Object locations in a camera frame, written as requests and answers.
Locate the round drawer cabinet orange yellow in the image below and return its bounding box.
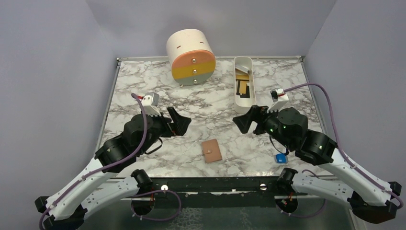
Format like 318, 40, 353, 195
166, 29, 216, 86

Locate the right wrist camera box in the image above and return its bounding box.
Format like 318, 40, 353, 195
267, 88, 289, 113

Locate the aluminium table frame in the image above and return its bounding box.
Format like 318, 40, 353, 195
67, 56, 365, 230

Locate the small blue object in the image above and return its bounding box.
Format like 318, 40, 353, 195
275, 153, 288, 164

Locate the gold black striped card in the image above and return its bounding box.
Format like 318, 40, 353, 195
236, 80, 250, 98

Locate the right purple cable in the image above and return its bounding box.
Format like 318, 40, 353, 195
279, 83, 404, 219

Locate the brown leather card holder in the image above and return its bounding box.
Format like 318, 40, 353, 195
201, 139, 223, 163

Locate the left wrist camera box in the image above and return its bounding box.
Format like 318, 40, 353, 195
141, 92, 161, 117

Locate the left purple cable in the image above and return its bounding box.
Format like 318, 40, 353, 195
38, 92, 182, 230

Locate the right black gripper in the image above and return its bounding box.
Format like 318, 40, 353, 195
234, 103, 294, 150

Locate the purple cable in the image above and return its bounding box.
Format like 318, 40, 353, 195
279, 83, 404, 219
38, 92, 182, 230

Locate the long white oval tray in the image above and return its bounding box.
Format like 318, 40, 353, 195
234, 56, 257, 114

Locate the cards stack in tray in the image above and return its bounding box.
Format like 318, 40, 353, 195
235, 64, 251, 81

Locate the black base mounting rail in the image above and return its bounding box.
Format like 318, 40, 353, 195
131, 176, 290, 208

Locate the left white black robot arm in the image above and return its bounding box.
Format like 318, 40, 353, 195
35, 107, 192, 230

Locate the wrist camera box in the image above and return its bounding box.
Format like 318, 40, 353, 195
267, 88, 289, 113
141, 92, 161, 117

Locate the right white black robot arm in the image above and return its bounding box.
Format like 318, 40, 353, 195
233, 105, 402, 224

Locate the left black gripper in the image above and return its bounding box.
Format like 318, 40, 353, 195
137, 107, 192, 156

